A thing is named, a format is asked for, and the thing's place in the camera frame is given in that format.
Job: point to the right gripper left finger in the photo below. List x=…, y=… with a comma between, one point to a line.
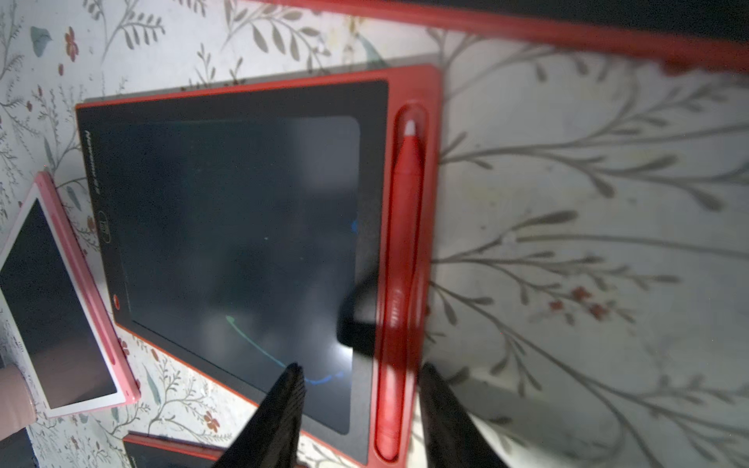
x=270, y=438

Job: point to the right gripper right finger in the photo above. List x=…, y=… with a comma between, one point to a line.
x=451, y=438

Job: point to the red stylus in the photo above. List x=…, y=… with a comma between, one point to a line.
x=403, y=228

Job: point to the red tablet front with scribbles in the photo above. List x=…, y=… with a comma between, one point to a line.
x=145, y=451

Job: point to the pink white writing tablet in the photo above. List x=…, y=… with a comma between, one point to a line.
x=69, y=349

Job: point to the pink pen cup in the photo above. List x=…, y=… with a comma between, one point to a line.
x=17, y=409

